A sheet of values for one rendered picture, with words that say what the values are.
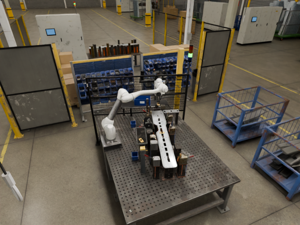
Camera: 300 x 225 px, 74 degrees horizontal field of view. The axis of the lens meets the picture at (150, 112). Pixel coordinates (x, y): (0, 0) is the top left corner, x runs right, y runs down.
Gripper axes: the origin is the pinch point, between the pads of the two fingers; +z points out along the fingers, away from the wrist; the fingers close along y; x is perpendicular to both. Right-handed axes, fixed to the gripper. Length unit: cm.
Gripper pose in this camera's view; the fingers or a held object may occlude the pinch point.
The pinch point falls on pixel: (158, 102)
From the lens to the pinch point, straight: 333.8
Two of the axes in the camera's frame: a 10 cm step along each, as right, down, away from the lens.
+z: 0.0, 8.4, 5.3
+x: -1.0, -5.3, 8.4
